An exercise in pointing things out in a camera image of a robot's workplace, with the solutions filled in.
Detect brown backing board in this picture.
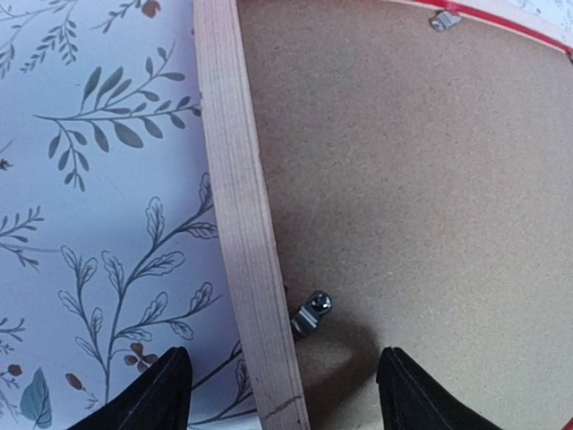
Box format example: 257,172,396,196
235,0,573,430

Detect floral patterned table mat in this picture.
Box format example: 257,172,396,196
1,1,260,429

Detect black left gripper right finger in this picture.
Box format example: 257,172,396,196
376,347,500,430

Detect red wooden picture frame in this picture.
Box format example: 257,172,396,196
192,0,573,430

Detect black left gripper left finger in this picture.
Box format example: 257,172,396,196
71,347,192,430

